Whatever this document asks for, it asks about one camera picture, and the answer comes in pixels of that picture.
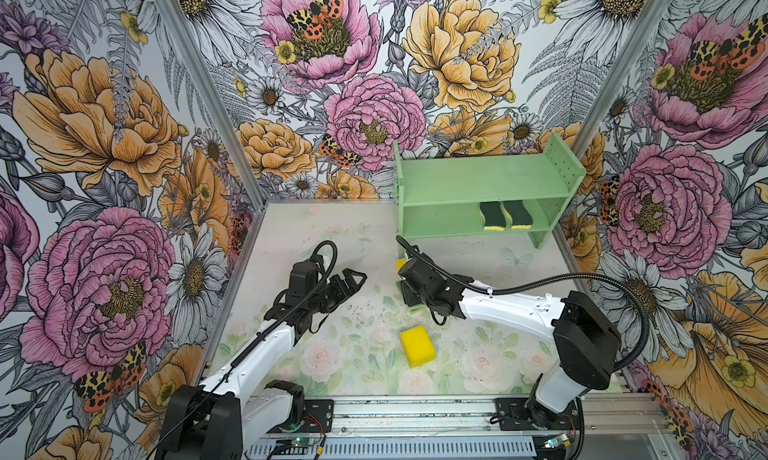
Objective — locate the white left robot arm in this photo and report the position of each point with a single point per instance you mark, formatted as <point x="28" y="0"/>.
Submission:
<point x="236" y="406"/>

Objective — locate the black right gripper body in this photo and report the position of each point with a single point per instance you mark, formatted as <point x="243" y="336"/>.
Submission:
<point x="412" y="297"/>

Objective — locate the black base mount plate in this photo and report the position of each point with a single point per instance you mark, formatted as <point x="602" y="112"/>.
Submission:
<point x="521" y="414"/>
<point x="317" y="417"/>

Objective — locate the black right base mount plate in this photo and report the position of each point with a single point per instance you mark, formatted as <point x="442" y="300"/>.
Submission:
<point x="521" y="414"/>

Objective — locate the dark green scouring sponge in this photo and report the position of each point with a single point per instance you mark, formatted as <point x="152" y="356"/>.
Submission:
<point x="517" y="215"/>
<point x="493" y="217"/>

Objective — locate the green-yellow sponge in stack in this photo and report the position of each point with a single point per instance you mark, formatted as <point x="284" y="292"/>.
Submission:
<point x="414" y="308"/>

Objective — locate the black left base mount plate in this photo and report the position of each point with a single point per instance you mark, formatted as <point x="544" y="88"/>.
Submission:
<point x="317" y="417"/>

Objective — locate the yellow sponge lying alone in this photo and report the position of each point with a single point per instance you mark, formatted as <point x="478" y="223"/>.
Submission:
<point x="417" y="346"/>

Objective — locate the aluminium rail frame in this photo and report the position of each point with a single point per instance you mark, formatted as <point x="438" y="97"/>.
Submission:
<point x="443" y="427"/>

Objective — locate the green metal shelf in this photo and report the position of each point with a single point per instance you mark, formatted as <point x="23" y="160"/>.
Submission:
<point x="443" y="197"/>

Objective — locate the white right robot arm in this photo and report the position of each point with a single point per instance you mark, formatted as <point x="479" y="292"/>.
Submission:
<point x="586" y="342"/>

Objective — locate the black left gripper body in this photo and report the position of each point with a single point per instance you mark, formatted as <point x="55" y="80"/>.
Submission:
<point x="330" y="295"/>

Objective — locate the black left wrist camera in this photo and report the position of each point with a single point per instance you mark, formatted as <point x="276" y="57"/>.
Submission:
<point x="303" y="278"/>

